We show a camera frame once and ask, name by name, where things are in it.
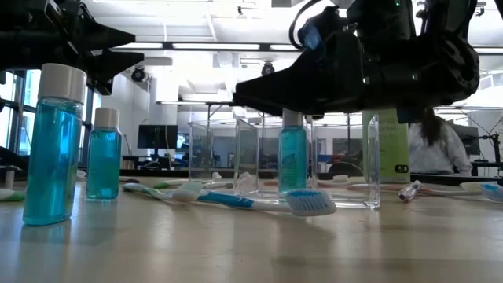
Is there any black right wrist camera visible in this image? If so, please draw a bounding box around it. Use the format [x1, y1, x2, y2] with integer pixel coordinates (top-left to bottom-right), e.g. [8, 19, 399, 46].
[297, 6, 354, 52]

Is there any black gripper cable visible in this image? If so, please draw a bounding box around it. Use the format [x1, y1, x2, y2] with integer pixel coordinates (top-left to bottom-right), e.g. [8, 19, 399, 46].
[288, 0, 315, 50]

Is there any clear acrylic organizer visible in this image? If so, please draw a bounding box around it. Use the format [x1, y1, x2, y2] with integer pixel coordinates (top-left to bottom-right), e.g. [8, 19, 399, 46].
[187, 112, 381, 210]

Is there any blue mouthwash bottle white cap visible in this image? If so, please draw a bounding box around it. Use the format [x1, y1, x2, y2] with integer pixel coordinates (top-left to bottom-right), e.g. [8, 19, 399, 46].
[85, 107, 123, 200]
[277, 108, 308, 196]
[22, 62, 88, 227]

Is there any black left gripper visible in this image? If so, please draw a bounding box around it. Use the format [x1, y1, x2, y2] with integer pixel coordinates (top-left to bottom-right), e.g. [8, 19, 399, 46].
[0, 0, 145, 95]

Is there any blue white toothbrush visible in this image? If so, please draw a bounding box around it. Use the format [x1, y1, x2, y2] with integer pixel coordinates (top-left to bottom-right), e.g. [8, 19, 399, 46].
[195, 187, 338, 218]
[479, 182, 503, 204]

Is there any long pendant light bar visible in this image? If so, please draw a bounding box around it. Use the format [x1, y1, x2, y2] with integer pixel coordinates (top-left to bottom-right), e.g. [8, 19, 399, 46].
[112, 41, 503, 55]

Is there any green disinfecting wipes canister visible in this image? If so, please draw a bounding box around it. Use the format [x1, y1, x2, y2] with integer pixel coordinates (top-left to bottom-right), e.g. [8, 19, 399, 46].
[362, 108, 412, 185]

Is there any black computer monitor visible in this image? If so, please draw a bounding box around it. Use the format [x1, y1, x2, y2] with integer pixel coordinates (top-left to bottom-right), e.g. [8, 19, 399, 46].
[451, 124, 481, 156]
[137, 124, 179, 150]

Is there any person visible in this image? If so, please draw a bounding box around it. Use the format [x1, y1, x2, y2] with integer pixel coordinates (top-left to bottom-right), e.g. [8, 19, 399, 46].
[407, 108, 474, 177]

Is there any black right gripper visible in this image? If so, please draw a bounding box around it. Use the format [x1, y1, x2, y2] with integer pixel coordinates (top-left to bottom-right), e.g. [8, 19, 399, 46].
[363, 31, 481, 123]

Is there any small white post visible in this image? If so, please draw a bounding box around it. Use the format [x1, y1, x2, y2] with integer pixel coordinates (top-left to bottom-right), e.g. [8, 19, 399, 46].
[2, 164, 17, 189]

